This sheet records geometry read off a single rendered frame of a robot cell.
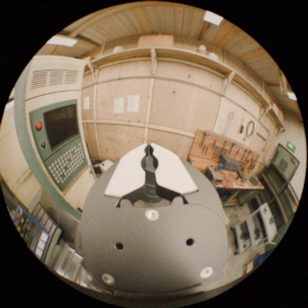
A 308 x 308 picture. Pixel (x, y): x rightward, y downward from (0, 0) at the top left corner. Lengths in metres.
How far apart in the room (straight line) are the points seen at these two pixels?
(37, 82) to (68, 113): 0.41
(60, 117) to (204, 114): 1.82
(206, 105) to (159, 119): 0.85
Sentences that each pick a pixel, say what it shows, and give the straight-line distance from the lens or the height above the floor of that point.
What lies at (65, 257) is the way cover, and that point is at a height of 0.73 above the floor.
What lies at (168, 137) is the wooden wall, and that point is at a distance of 1.62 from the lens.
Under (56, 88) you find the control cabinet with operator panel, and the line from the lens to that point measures 0.86.
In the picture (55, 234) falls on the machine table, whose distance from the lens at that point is 1.09.
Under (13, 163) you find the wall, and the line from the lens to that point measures 1.88.
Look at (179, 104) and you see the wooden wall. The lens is 1.54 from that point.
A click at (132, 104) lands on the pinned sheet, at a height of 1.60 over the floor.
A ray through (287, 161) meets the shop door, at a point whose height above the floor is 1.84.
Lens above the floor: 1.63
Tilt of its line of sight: 32 degrees down
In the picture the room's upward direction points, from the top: 8 degrees clockwise
